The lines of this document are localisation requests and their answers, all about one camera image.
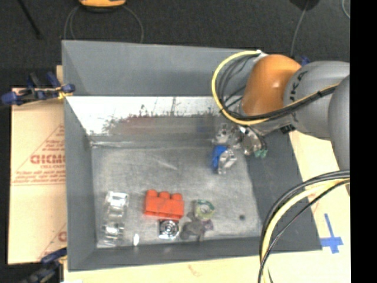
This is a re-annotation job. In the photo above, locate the brown cardboard board red print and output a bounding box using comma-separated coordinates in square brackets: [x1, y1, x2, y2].
[6, 98, 68, 265]

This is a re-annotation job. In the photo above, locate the green clear ring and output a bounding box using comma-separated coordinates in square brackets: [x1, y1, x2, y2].
[193, 199, 216, 221]

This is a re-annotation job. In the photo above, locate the shiny silver round disc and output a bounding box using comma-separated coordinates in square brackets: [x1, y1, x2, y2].
[158, 219, 180, 241]

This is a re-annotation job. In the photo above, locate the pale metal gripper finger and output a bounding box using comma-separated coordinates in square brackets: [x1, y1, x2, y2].
[217, 148, 238, 175]
[212, 123, 236, 147]

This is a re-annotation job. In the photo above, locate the dark grey toy animal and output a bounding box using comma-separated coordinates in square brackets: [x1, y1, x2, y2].
[179, 212, 214, 242]

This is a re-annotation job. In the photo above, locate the grey metal bin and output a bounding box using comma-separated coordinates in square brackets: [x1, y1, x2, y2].
[61, 40, 322, 271]

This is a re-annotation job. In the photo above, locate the red toy brick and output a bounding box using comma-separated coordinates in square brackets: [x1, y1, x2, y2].
[143, 189, 186, 221]

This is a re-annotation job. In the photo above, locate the blue block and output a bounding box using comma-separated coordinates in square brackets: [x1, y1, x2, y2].
[211, 144, 227, 170]

